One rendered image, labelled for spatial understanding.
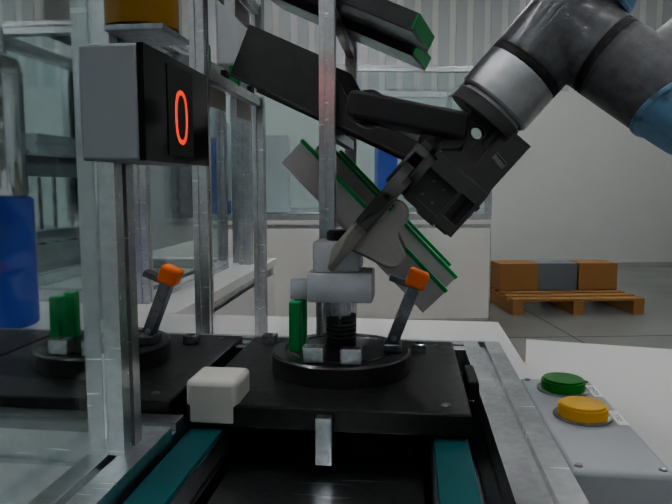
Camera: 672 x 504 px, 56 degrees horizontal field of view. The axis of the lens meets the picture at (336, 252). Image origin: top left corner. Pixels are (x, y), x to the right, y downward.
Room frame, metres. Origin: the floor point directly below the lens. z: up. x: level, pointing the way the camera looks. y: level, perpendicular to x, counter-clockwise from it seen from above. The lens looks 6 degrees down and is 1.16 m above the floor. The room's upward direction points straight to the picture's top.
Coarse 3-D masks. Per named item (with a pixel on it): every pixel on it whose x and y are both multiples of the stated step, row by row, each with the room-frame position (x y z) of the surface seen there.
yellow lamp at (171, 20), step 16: (112, 0) 0.43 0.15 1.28; (128, 0) 0.42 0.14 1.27; (144, 0) 0.43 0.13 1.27; (160, 0) 0.43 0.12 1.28; (176, 0) 0.45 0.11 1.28; (112, 16) 0.43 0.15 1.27; (128, 16) 0.42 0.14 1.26; (144, 16) 0.43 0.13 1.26; (160, 16) 0.43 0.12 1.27; (176, 16) 0.45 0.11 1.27
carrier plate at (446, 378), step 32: (256, 352) 0.68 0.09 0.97; (448, 352) 0.68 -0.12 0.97; (256, 384) 0.57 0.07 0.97; (288, 384) 0.57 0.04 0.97; (416, 384) 0.57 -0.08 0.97; (448, 384) 0.57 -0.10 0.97; (256, 416) 0.51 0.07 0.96; (288, 416) 0.51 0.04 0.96; (352, 416) 0.50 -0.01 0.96; (384, 416) 0.50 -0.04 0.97; (416, 416) 0.50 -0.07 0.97; (448, 416) 0.49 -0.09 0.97
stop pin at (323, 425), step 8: (320, 416) 0.50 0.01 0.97; (328, 416) 0.50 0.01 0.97; (320, 424) 0.49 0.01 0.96; (328, 424) 0.49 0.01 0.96; (320, 432) 0.49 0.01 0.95; (328, 432) 0.49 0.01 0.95; (320, 440) 0.49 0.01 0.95; (328, 440) 0.49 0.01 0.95; (320, 448) 0.49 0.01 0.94; (328, 448) 0.49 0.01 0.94; (320, 456) 0.49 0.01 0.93; (328, 456) 0.49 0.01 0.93; (320, 464) 0.49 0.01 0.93; (328, 464) 0.49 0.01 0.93
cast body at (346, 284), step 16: (320, 240) 0.62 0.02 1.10; (336, 240) 0.61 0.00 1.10; (320, 256) 0.60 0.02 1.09; (352, 256) 0.60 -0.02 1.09; (320, 272) 0.61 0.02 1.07; (336, 272) 0.60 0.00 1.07; (352, 272) 0.60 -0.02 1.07; (368, 272) 0.60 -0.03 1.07; (304, 288) 0.62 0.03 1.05; (320, 288) 0.60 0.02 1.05; (336, 288) 0.60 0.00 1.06; (352, 288) 0.60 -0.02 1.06; (368, 288) 0.60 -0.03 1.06
